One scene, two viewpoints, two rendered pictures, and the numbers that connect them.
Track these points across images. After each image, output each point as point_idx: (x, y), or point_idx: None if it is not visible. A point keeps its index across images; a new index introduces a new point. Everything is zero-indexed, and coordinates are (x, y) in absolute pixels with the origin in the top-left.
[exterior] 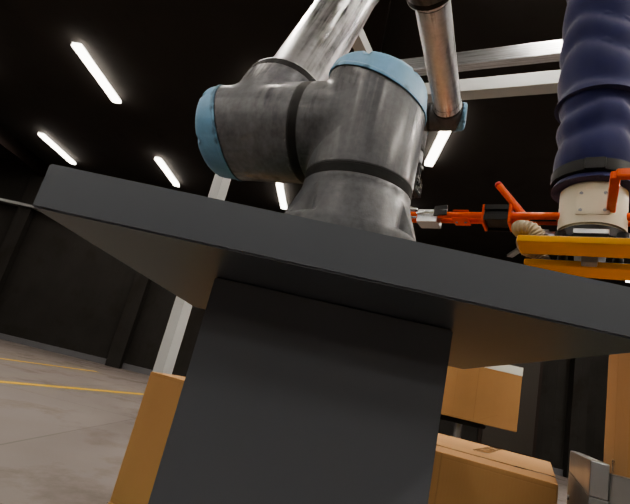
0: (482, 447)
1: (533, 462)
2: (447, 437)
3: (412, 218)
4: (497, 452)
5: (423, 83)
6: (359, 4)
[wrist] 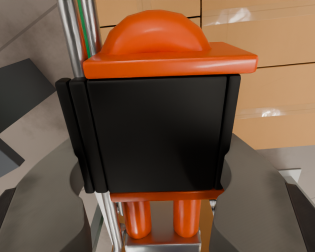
0: (277, 105)
1: (247, 141)
2: (300, 72)
3: (173, 201)
4: (257, 119)
5: None
6: None
